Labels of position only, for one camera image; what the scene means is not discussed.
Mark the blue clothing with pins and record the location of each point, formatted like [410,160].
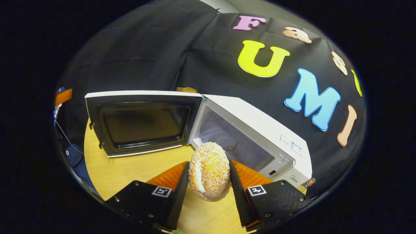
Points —
[76,159]

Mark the white microwave oven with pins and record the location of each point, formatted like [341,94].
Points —
[253,117]

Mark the clear plastic bottle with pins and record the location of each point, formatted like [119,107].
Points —
[309,182]

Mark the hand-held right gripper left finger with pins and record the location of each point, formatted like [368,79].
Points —
[180,201]

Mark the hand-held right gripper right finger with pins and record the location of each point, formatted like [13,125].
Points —
[239,198]

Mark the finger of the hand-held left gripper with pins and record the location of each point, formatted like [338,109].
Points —
[63,96]

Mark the brown toast slice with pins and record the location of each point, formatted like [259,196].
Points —
[186,90]

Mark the crumb-coated bread roll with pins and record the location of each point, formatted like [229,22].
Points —
[209,172]

